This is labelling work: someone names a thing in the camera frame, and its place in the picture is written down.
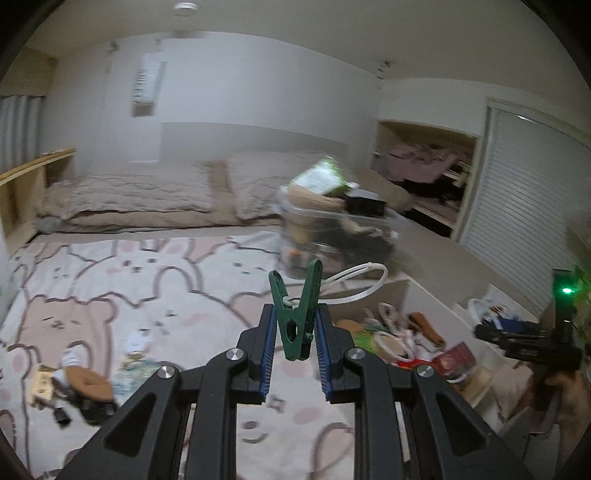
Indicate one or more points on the black box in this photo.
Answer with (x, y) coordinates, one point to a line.
(364, 205)

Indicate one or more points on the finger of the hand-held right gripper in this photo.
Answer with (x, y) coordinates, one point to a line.
(540, 355)
(496, 333)

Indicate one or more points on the green white packet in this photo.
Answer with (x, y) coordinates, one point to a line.
(318, 177)

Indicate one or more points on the yellow cardboard box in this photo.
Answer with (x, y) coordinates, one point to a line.
(42, 385)

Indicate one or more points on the white louvered door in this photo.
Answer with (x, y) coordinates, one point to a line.
(517, 207)

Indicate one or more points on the white box container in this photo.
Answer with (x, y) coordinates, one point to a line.
(438, 300)

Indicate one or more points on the white smoke detector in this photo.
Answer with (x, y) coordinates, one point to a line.
(184, 7)

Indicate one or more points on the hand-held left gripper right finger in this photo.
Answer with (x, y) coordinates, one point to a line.
(323, 355)

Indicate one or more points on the small black piece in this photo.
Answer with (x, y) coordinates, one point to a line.
(61, 417)

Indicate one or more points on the wooden cubby shelf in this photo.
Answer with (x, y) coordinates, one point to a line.
(27, 194)

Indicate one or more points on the open closet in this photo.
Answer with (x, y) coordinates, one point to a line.
(415, 161)

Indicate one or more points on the beige curtain valance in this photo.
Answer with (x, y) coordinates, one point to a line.
(32, 74)

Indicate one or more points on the white plastic bag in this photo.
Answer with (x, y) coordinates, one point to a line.
(478, 307)

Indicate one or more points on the clear plastic container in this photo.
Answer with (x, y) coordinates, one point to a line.
(323, 240)

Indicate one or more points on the red box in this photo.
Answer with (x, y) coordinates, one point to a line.
(455, 362)

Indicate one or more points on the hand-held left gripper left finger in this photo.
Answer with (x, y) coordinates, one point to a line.
(265, 350)

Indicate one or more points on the white hanging wall sign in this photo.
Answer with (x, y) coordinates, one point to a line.
(147, 78)

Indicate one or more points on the grey curtain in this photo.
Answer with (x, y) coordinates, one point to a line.
(21, 134)

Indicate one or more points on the green clothespin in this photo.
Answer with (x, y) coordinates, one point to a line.
(295, 332)

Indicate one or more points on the beige quilted pillow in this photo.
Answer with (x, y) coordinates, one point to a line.
(138, 191)
(258, 184)

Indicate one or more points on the person's right hand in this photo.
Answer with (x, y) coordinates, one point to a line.
(570, 406)

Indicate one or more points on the blue white knitted pouch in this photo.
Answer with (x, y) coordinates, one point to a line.
(134, 374)

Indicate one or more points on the cartoon printed blanket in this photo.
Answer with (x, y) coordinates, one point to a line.
(184, 286)

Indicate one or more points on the beige cloth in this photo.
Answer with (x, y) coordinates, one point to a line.
(512, 387)

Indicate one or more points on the beige mattress pad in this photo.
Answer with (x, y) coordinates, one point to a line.
(138, 219)

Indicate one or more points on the small white grey item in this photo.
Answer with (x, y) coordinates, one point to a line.
(74, 357)

